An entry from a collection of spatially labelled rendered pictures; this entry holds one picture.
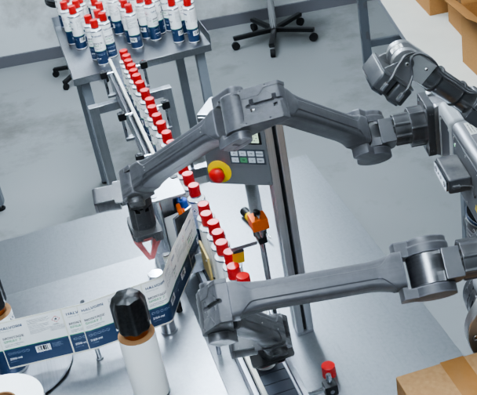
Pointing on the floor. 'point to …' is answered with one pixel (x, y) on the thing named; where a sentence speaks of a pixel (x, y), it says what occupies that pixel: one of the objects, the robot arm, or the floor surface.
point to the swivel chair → (274, 28)
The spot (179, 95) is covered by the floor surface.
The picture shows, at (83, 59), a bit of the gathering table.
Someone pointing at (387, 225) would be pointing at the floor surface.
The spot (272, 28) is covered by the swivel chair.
